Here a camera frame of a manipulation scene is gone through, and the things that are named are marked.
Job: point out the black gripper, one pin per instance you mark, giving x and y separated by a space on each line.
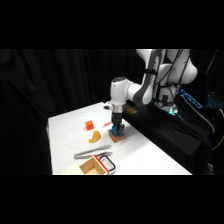
117 119

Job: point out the blue cube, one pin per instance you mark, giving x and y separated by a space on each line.
118 130

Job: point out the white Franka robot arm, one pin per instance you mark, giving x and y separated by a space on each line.
146 90

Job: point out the wooden block with blue centre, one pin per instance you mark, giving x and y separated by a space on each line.
116 138

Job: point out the orange cube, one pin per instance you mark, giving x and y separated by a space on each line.
89 125

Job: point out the red and white marker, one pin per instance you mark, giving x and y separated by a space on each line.
106 125

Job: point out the orange toy croissant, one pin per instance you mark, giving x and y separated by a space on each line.
95 136

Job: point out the wooden box with red rim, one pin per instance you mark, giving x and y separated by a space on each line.
90 166

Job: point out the small green light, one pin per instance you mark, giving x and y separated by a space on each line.
172 111

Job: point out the black cloth over stand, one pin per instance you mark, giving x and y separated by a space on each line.
173 140

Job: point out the black curtain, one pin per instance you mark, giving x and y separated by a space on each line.
66 76

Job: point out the blue lit strip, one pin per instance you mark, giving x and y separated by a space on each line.
191 98

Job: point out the blue lit keyboard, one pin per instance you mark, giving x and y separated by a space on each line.
216 101

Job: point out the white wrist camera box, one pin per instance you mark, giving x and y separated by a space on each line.
107 106

